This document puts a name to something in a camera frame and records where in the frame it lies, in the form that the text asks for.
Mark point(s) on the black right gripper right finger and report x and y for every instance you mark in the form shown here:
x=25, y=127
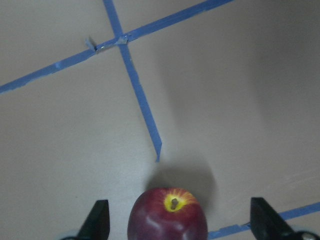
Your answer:
x=266, y=223

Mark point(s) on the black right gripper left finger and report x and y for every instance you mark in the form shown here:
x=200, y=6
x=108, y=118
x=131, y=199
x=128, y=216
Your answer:
x=97, y=224

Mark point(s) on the dark red apple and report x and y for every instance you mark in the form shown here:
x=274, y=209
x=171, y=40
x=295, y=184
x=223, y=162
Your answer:
x=167, y=214

